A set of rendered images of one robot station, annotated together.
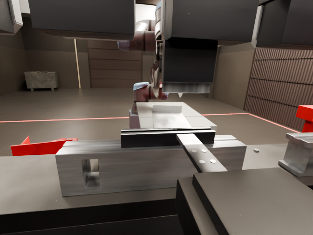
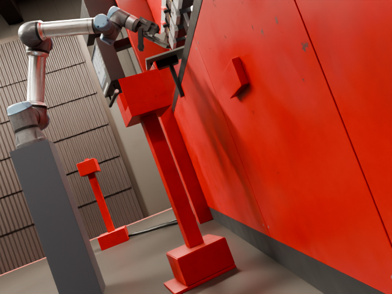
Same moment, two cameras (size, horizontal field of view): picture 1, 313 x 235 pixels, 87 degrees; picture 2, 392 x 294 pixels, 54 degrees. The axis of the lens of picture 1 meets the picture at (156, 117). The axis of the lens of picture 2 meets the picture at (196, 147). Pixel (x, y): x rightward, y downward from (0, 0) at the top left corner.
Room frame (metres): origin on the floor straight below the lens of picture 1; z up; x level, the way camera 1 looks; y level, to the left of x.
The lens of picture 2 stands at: (0.44, 1.98, 0.41)
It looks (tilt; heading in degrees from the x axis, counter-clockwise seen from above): 3 degrees up; 272
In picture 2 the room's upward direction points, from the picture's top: 21 degrees counter-clockwise
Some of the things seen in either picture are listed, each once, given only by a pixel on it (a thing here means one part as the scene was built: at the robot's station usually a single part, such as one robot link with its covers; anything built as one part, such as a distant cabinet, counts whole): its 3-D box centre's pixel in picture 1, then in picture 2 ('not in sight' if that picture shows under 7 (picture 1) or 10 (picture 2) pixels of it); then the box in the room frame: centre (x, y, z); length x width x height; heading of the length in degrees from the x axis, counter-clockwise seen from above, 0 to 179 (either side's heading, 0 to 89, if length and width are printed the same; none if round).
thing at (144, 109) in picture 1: (167, 113); (170, 56); (0.48, -0.03, 1.00); 0.26 x 0.18 x 0.01; 9
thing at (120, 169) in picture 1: (156, 162); not in sight; (0.33, 0.00, 0.92); 0.39 x 0.06 x 0.10; 99
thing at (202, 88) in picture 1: (187, 68); (187, 25); (0.34, -0.06, 1.13); 0.10 x 0.02 x 0.10; 99
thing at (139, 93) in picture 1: (141, 91); (22, 115); (1.27, 0.12, 0.94); 0.13 x 0.12 x 0.14; 91
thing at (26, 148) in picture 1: (51, 153); (140, 95); (0.64, 0.45, 0.75); 0.20 x 0.16 x 0.18; 111
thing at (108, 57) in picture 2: not in sight; (107, 67); (1.02, -1.15, 1.42); 0.45 x 0.12 x 0.36; 113
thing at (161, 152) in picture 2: not in sight; (171, 179); (0.64, 0.45, 0.39); 0.06 x 0.06 x 0.54; 21
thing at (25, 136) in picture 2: (140, 106); (30, 137); (1.27, 0.12, 0.82); 0.15 x 0.15 x 0.10
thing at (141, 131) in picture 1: (168, 136); not in sight; (0.33, -0.03, 0.99); 0.20 x 0.03 x 0.03; 99
